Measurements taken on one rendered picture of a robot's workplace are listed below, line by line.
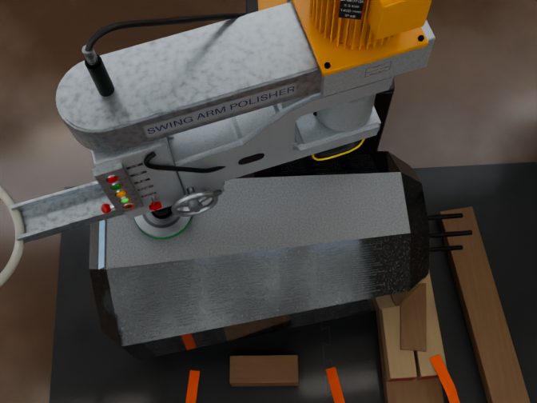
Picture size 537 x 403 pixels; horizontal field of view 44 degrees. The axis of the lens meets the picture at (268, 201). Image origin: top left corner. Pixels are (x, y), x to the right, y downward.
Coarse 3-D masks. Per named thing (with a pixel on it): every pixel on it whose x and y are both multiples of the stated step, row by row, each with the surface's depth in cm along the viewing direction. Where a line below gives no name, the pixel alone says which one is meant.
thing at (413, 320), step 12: (420, 288) 297; (408, 300) 295; (420, 300) 295; (408, 312) 293; (420, 312) 293; (408, 324) 291; (420, 324) 291; (408, 336) 289; (420, 336) 289; (408, 348) 287; (420, 348) 287
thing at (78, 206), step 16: (64, 192) 220; (80, 192) 222; (96, 192) 224; (16, 208) 218; (32, 208) 222; (48, 208) 222; (64, 208) 222; (80, 208) 222; (96, 208) 222; (32, 224) 220; (48, 224) 220; (64, 224) 215; (80, 224) 218; (32, 240) 218
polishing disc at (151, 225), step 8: (184, 208) 243; (144, 216) 242; (152, 216) 242; (176, 216) 241; (144, 224) 241; (152, 224) 241; (160, 224) 240; (168, 224) 240; (176, 224) 240; (184, 224) 240; (152, 232) 239; (160, 232) 239; (168, 232) 239; (176, 232) 239
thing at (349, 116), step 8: (368, 96) 195; (344, 104) 195; (352, 104) 195; (360, 104) 197; (368, 104) 200; (320, 112) 206; (328, 112) 202; (336, 112) 200; (344, 112) 199; (352, 112) 200; (360, 112) 201; (368, 112) 206; (320, 120) 211; (328, 120) 207; (336, 120) 205; (344, 120) 204; (352, 120) 204; (360, 120) 207; (336, 128) 209; (344, 128) 209; (352, 128) 210
